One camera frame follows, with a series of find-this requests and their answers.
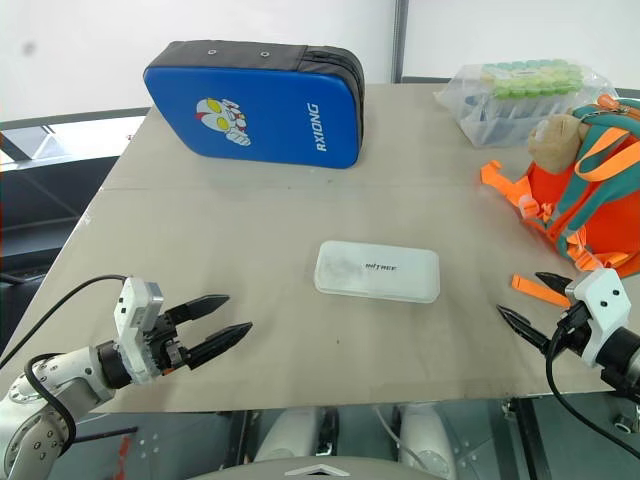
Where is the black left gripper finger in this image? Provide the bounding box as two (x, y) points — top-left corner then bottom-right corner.
(164, 294), (231, 328)
(186, 321), (254, 371)

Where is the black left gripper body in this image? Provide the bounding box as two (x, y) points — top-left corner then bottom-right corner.
(148, 313), (195, 376)

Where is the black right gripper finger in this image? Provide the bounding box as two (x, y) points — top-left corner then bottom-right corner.
(534, 271), (577, 302)
(495, 304), (553, 354)

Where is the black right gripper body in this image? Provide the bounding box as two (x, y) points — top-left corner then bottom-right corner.
(549, 298), (595, 355)

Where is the orange and teal backpack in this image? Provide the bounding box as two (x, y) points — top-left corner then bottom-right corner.
(479, 93), (640, 308)

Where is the white plastic case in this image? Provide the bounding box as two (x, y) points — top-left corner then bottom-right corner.
(313, 239), (442, 304)

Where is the blue cartoon print padded case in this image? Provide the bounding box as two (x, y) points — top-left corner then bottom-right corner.
(142, 40), (367, 171)

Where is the thin black rod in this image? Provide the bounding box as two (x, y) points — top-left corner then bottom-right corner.
(73, 425), (139, 445)

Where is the grey rounded robot leg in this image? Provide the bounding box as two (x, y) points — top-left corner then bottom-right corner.
(253, 406), (332, 467)
(398, 402), (459, 469)

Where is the brown plush bear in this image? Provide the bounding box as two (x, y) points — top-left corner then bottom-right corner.
(528, 111), (592, 174)

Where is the grey robot torso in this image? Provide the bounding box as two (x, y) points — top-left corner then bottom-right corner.
(187, 452), (454, 480)

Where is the rack of green-capped tubes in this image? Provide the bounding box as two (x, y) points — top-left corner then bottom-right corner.
(462, 58), (587, 136)

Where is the clear plastic bag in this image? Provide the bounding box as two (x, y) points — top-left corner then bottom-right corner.
(433, 58), (620, 150)

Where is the grey vertical pole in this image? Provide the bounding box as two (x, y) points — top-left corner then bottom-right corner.
(391, 0), (409, 85)

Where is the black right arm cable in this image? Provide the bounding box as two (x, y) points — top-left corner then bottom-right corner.
(544, 319), (640, 464)

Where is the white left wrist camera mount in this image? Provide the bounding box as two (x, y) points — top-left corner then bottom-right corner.
(113, 276), (166, 386)

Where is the thin white cable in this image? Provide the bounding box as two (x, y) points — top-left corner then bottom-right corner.
(373, 405), (430, 469)

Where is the dark metal frame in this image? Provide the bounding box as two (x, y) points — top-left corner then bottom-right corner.
(0, 106), (151, 286)

